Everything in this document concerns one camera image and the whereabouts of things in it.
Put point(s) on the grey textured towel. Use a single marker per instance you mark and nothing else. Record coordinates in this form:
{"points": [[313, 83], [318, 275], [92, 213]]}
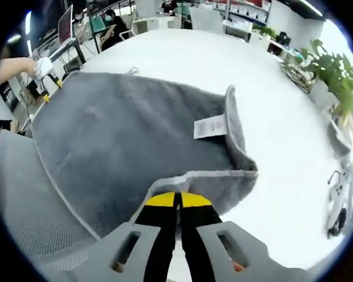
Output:
{"points": [[120, 141]]}

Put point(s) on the white laptop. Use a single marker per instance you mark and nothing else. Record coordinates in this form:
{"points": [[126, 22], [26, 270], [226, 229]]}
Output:
{"points": [[65, 29]]}

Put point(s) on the grey mesh office chair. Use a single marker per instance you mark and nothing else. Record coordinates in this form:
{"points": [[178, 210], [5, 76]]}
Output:
{"points": [[35, 205]]}

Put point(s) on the white game controller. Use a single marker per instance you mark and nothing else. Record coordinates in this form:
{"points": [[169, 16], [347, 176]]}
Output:
{"points": [[339, 194]]}

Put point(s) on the grey tray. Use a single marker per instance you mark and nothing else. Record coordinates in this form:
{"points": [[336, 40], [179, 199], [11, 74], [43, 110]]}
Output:
{"points": [[339, 138]]}

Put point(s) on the shelf with white boxes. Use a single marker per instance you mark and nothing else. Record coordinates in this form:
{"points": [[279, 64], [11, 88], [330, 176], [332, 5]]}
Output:
{"points": [[241, 8]]}

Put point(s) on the green potted plant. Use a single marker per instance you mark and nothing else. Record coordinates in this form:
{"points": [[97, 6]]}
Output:
{"points": [[338, 76]]}

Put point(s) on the small green desk plants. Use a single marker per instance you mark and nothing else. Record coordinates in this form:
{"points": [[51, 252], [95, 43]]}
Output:
{"points": [[264, 30]]}

